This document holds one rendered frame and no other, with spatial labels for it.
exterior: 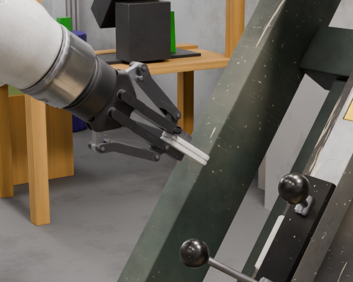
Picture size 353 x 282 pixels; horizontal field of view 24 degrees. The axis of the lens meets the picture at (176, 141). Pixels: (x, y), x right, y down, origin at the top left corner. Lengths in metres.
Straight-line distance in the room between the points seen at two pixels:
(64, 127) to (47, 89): 5.26
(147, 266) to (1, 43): 0.48
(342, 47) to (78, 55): 0.49
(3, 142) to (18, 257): 1.20
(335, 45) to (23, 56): 0.57
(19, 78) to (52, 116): 5.22
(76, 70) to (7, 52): 0.09
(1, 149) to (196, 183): 4.60
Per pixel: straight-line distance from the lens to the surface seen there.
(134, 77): 1.03
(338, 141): 1.10
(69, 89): 0.94
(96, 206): 5.62
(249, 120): 1.27
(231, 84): 1.27
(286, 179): 0.96
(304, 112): 5.14
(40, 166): 5.19
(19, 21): 0.89
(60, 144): 6.22
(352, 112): 1.11
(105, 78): 0.97
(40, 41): 0.91
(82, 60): 0.94
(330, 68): 1.28
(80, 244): 4.96
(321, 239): 1.08
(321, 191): 1.07
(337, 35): 1.31
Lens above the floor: 1.82
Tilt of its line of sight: 14 degrees down
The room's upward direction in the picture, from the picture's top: straight up
